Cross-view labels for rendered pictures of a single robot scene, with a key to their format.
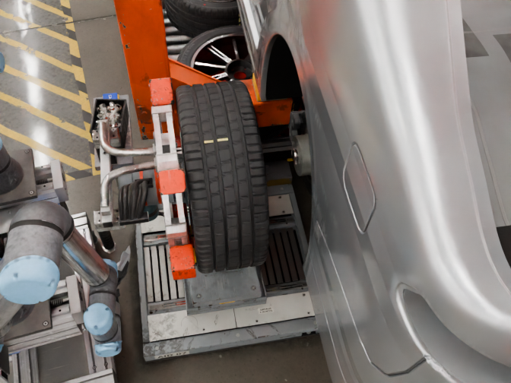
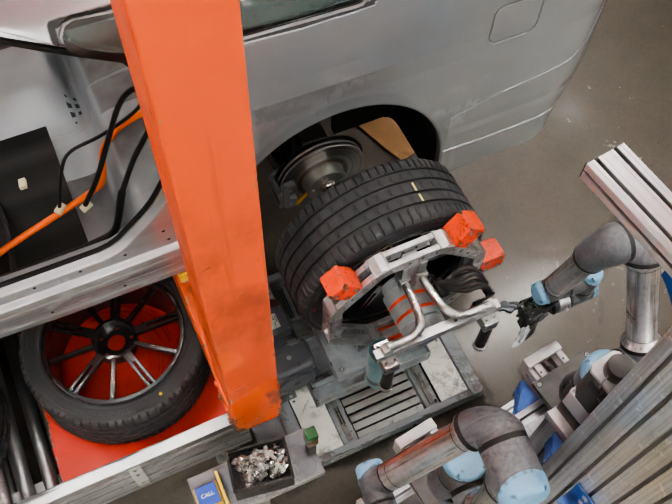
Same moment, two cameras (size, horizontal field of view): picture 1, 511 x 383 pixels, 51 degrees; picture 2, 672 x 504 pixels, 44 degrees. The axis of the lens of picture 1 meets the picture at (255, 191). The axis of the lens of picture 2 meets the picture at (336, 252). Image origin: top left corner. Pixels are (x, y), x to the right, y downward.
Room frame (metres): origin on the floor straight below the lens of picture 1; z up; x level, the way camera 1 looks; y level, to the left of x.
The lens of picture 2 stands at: (1.57, 1.41, 3.22)
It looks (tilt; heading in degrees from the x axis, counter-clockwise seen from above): 61 degrees down; 257
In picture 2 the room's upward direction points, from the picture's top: 3 degrees clockwise
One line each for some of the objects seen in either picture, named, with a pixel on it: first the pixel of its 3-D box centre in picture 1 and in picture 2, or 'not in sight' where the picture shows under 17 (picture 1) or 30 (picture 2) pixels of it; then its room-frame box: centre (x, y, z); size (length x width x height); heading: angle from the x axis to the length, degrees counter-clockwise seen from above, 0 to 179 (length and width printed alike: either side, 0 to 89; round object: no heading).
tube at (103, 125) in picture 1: (126, 131); (397, 310); (1.14, 0.44, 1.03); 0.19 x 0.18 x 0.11; 104
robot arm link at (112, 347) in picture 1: (107, 335); (578, 291); (0.51, 0.40, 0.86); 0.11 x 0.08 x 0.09; 14
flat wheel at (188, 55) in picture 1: (239, 83); (119, 348); (2.06, 0.13, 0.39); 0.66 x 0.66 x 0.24
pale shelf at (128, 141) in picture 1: (112, 131); (256, 476); (1.63, 0.69, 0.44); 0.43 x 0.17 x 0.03; 14
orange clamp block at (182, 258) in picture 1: (182, 261); (486, 255); (0.77, 0.21, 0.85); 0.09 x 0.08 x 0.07; 14
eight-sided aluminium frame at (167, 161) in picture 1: (171, 182); (402, 291); (1.08, 0.30, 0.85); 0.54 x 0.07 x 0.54; 14
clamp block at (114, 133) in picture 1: (106, 137); (385, 356); (1.19, 0.54, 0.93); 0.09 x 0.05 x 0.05; 104
